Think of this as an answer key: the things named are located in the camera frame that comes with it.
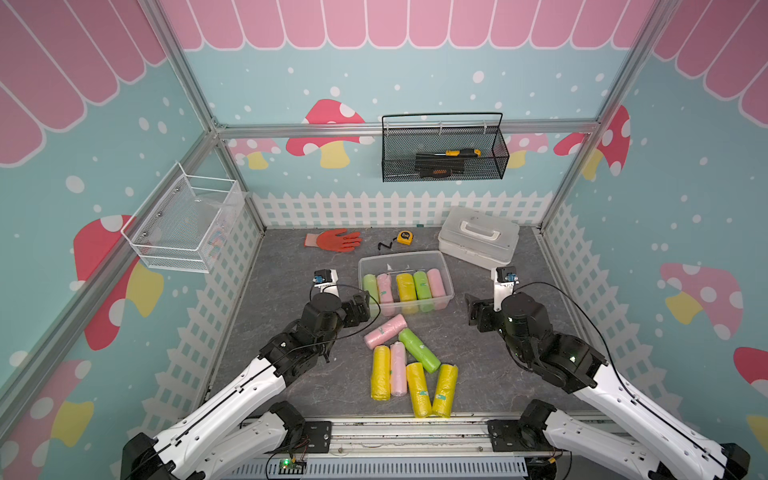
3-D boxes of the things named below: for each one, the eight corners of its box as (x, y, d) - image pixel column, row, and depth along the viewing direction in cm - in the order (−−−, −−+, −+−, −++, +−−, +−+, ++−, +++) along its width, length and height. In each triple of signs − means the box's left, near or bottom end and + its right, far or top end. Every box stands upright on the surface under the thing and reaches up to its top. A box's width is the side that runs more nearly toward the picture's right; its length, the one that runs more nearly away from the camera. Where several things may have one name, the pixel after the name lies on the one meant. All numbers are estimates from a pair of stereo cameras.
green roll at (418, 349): (429, 376, 85) (430, 372, 82) (396, 337, 93) (397, 332, 90) (439, 367, 87) (441, 363, 84) (406, 330, 94) (407, 324, 91)
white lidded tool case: (472, 288, 105) (480, 266, 95) (428, 240, 119) (431, 217, 109) (521, 261, 113) (533, 237, 103) (474, 219, 127) (481, 195, 117)
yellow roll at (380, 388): (370, 400, 81) (370, 397, 79) (373, 349, 90) (372, 345, 88) (390, 400, 81) (390, 397, 79) (390, 349, 91) (390, 345, 88)
